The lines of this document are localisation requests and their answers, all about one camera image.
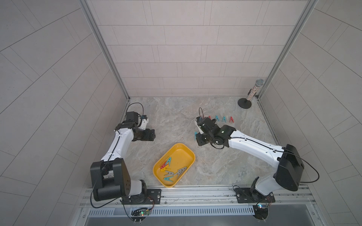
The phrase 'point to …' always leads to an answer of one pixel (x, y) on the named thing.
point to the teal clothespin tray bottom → (167, 178)
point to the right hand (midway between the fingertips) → (196, 139)
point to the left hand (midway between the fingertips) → (149, 133)
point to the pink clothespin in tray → (164, 165)
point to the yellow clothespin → (165, 168)
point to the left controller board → (139, 214)
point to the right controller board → (260, 212)
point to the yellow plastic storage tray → (174, 165)
